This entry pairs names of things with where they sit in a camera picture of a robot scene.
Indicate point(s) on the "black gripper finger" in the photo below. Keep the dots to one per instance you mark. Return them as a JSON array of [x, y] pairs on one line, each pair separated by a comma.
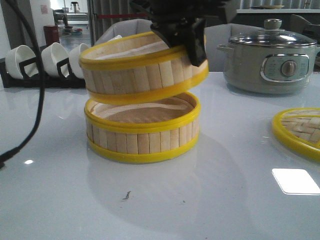
[[173, 33], [195, 43]]

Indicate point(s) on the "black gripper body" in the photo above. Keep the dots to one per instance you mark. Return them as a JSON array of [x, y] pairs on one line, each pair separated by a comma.
[[178, 15]]

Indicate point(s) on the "bamboo steamer tray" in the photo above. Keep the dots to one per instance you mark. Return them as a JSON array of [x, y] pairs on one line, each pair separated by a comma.
[[142, 78], [141, 143]]

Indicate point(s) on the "woven bamboo steamer lid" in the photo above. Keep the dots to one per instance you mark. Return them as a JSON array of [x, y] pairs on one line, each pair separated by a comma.
[[299, 130]]

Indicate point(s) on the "left grey chair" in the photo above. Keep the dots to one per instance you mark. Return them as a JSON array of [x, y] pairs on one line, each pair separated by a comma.
[[125, 28]]

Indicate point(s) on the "white bowl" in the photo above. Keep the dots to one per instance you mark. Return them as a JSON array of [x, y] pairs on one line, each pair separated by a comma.
[[74, 57], [51, 55], [16, 56], [115, 38]]

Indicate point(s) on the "grey electric cooking pot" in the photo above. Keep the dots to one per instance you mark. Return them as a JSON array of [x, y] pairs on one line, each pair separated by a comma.
[[268, 70]]

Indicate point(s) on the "glass pot lid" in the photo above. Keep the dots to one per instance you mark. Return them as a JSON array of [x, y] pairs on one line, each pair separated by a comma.
[[272, 35]]

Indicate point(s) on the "red bin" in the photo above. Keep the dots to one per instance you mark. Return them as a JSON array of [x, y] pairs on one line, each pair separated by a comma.
[[51, 34]]

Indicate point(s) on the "black bowl rack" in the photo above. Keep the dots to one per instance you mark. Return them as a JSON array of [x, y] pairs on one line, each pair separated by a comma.
[[66, 78]]

